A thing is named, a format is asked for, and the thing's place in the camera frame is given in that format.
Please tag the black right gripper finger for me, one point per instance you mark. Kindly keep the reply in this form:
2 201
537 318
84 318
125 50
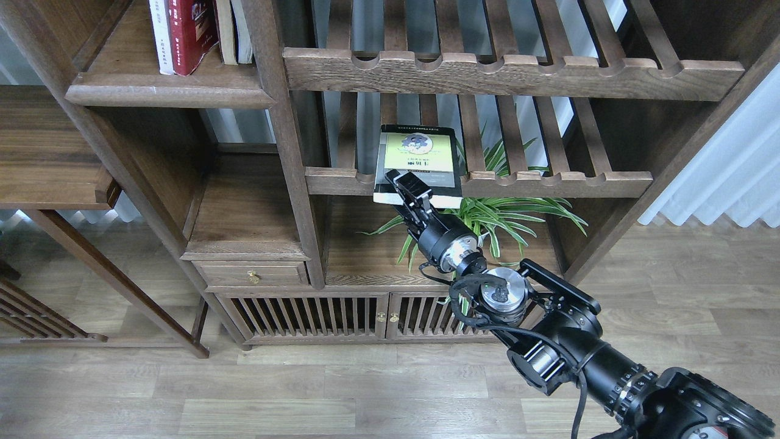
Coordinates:
414 193

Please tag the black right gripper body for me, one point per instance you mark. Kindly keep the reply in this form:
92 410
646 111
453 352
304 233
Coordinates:
446 242

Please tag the black and yellow book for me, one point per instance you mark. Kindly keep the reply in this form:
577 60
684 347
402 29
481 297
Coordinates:
428 152

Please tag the red cover book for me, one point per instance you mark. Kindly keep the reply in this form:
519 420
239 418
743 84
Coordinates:
193 33

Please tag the white cover book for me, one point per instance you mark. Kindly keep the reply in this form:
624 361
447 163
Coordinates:
162 36

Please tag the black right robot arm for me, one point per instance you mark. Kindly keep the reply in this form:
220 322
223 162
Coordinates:
552 336

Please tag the green spider plant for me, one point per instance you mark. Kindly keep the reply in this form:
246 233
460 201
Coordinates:
483 216

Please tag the dark wooden bookshelf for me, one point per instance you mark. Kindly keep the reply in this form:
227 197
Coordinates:
258 177

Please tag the white upright book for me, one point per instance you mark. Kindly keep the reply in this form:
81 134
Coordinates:
244 54

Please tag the beige upright book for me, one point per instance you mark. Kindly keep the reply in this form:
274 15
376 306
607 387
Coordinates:
226 31

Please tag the white window curtain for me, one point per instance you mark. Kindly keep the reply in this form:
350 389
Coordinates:
736 174

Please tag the slatted wooden bench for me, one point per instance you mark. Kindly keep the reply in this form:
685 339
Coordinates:
34 320

